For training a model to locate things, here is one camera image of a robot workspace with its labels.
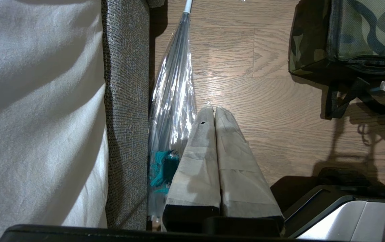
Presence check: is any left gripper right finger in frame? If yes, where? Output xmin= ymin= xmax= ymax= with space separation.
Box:
xmin=214 ymin=106 xmax=284 ymax=236

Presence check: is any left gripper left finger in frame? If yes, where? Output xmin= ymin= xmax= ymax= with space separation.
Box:
xmin=162 ymin=106 xmax=221 ymax=232

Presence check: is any camouflage bag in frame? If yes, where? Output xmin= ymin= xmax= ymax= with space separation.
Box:
xmin=288 ymin=0 xmax=385 ymax=119

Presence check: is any transparent plastic umbrella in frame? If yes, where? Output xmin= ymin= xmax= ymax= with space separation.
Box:
xmin=147 ymin=0 xmax=198 ymax=223

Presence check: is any grey woven fabric bed base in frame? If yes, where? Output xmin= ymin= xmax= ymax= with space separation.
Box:
xmin=101 ymin=0 xmax=165 ymax=231

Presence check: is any white bed sheet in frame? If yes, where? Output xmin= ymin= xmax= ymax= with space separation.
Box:
xmin=0 ymin=0 xmax=109 ymax=233

